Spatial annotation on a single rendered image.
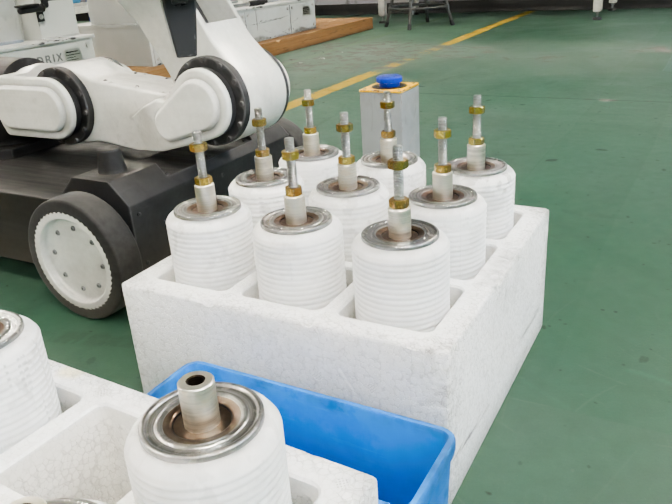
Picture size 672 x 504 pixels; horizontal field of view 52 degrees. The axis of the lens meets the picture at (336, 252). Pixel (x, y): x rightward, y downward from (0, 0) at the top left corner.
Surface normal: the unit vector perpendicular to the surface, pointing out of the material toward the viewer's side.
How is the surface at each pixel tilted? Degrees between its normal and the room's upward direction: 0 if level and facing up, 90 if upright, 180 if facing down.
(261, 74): 64
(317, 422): 88
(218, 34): 59
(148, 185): 45
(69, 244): 90
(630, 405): 0
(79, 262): 90
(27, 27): 90
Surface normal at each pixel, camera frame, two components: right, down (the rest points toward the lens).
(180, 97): -0.48, 0.37
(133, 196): 0.58, -0.55
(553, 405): -0.07, -0.92
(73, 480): 0.85, 0.15
